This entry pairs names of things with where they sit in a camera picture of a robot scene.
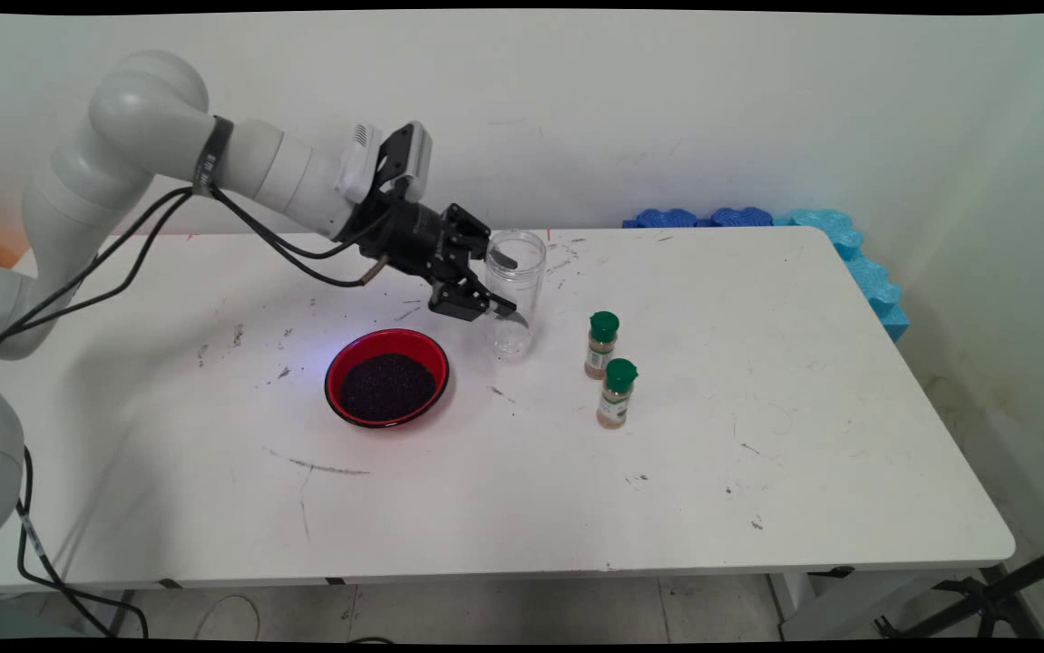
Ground red bowl black rim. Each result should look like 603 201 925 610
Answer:
325 328 451 429

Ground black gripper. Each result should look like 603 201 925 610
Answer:
336 195 531 328

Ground white table leg frame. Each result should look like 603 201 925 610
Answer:
766 567 1012 640

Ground spice bottle green cap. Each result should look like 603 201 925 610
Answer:
597 358 639 430
584 311 620 380

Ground dark blue foam tile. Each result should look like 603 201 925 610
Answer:
709 207 775 228
623 209 700 229

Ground black cable loop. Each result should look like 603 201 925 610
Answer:
15 445 150 638

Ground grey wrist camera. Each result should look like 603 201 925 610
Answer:
376 121 434 203

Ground black tripod stand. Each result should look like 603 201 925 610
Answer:
873 535 1044 640

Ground black velcro strap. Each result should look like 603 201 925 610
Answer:
191 115 236 197

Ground black camera cable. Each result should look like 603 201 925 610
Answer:
0 181 396 356

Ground clear plastic jar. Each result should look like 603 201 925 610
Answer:
483 229 547 364

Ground white table leg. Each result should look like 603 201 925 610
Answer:
77 590 132 638

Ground black seeds pile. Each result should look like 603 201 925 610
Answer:
341 353 438 424

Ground thin grey floor wire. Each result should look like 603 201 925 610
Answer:
194 593 262 640

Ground light blue foam tiles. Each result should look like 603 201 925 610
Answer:
776 209 911 344

